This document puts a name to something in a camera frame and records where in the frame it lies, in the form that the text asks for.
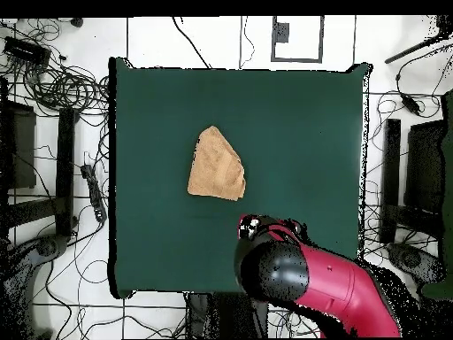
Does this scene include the black rod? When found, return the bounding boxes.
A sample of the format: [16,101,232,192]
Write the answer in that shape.
[384,29,453,66]

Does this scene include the black network switch box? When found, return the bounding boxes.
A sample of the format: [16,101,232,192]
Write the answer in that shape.
[2,35,52,70]

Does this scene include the dark green table cloth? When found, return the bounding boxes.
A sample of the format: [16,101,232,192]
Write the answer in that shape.
[107,56,372,300]

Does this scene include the orange terry towel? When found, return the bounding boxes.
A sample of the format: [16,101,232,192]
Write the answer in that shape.
[187,125,247,202]

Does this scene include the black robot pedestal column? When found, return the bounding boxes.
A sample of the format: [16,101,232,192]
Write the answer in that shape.
[185,292,256,339]

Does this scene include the black stand bar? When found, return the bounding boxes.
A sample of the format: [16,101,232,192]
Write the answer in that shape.
[379,118,402,244]
[55,106,77,237]

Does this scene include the dark green fabric object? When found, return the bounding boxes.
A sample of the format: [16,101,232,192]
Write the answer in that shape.
[420,89,453,302]

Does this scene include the small grey square plate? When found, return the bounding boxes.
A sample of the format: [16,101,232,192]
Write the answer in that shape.
[275,21,291,44]

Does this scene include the coiled black cable bundle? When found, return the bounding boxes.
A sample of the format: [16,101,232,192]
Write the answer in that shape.
[20,63,111,118]

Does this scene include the dark flat panel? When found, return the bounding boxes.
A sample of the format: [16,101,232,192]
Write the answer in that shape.
[403,119,448,215]
[0,100,37,189]

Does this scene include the black power adapter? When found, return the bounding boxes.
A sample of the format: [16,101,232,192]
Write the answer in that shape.
[400,93,423,117]

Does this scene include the black office chair base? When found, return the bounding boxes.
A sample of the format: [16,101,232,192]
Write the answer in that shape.
[0,233,70,339]
[386,242,448,286]

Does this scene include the grey rectangular frame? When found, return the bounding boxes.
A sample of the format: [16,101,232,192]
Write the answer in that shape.
[271,15,325,64]

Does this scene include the long black cable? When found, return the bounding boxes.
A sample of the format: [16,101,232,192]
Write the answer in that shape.
[172,16,213,69]

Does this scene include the black power strip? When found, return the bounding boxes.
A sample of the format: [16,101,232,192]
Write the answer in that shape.
[80,163,108,223]

